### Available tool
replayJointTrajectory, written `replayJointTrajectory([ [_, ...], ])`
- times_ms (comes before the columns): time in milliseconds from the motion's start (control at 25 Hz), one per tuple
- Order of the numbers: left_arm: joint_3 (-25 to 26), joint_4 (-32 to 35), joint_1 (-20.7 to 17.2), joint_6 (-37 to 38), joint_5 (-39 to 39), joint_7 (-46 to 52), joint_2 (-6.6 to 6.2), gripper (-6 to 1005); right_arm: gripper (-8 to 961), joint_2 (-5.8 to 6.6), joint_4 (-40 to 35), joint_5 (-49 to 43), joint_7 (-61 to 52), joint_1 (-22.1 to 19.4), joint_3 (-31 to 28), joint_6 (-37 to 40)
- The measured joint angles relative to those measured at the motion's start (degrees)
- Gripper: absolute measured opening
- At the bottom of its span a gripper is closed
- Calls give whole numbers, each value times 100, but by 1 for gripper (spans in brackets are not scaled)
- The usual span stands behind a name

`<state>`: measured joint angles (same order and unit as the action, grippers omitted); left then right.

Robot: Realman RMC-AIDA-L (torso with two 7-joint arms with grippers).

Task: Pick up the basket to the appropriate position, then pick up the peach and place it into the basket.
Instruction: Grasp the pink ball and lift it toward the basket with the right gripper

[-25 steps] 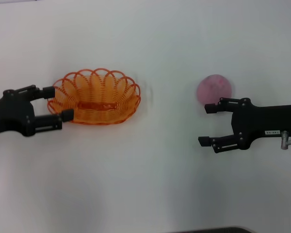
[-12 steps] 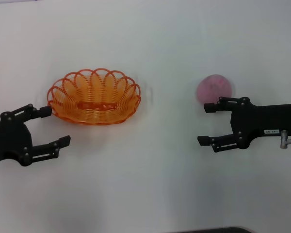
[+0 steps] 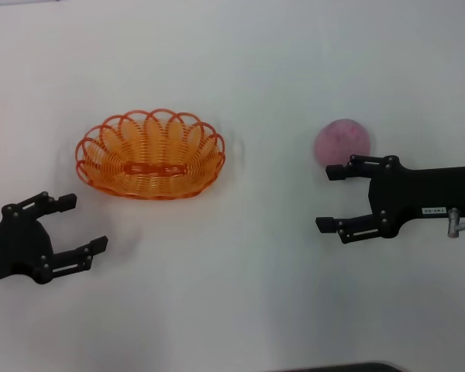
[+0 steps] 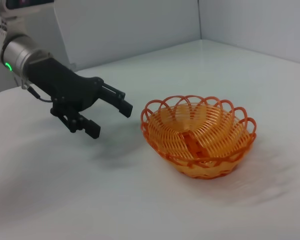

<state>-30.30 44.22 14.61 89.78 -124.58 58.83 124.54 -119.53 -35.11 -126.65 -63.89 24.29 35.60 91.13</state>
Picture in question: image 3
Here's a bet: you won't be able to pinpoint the dark robot torso edge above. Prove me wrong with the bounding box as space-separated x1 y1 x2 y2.
290 362 406 372

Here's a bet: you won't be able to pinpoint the right arm silver cable connector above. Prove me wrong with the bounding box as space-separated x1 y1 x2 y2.
445 208 464 239

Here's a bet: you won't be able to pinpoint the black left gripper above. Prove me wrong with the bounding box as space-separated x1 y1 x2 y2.
0 191 109 288

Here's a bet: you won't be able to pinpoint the orange woven plastic basket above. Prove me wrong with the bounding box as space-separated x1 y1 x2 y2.
75 108 226 202

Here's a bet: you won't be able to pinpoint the pink fuzzy peach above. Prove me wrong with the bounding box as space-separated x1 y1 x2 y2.
312 118 372 174

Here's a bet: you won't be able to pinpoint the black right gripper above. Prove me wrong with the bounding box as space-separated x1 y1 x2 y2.
315 153 465 245

